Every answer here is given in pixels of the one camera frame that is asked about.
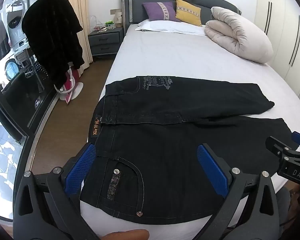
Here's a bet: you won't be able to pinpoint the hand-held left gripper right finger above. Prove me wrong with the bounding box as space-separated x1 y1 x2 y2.
196 143 283 240

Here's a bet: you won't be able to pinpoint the person's left hand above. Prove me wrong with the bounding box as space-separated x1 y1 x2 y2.
101 230 150 240

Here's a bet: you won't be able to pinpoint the rolled beige duvet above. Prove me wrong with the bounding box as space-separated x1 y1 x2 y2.
204 6 274 64

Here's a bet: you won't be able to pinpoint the purple patterned pillow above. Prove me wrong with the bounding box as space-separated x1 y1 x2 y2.
142 1 182 22

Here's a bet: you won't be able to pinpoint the yellow patterned pillow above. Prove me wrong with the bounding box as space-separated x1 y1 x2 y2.
175 0 202 27

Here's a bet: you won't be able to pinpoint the glass sliding door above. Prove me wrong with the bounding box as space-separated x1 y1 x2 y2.
0 0 62 222

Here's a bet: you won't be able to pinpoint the white jar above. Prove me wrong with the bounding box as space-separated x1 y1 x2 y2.
114 9 123 28

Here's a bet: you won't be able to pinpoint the grey nightstand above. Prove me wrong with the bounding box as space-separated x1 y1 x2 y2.
87 27 124 57

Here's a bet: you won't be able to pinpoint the black denim pants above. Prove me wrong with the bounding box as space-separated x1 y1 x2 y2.
79 75 294 225

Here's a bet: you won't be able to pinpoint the white wardrobe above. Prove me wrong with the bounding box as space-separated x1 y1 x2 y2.
254 0 300 100

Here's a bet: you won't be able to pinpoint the grey bed with white sheet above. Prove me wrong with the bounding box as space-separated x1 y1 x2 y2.
80 0 300 240

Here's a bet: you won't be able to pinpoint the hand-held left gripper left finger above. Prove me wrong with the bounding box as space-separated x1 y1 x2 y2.
13 143 103 240

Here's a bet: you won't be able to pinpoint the black hanging coat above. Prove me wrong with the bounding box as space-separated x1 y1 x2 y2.
21 0 85 85

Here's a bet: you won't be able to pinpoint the white flat pillow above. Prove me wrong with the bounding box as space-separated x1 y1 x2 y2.
135 19 208 36

